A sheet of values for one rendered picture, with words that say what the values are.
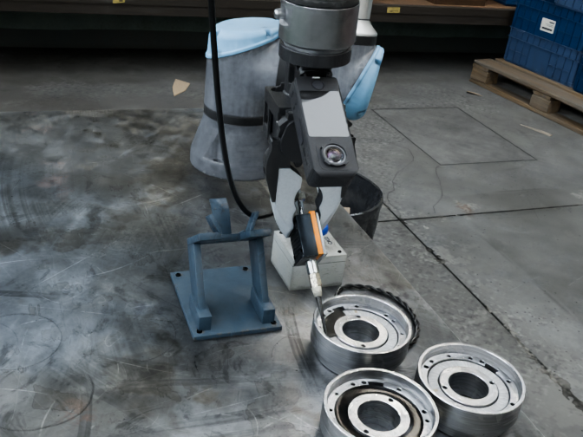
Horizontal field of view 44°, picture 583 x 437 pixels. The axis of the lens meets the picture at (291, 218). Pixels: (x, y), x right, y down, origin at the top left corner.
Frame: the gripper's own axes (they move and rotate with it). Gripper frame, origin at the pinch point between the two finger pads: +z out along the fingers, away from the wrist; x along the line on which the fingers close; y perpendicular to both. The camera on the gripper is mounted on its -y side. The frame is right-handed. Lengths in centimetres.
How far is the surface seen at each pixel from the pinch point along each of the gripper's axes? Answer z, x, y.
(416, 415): 7.5, -5.4, -21.4
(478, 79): 110, -222, 331
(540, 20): 69, -248, 319
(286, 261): 8.0, -0.1, 5.5
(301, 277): 9.2, -1.6, 3.7
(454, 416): 7.5, -8.8, -22.1
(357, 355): 6.9, -2.4, -13.3
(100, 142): 12, 20, 49
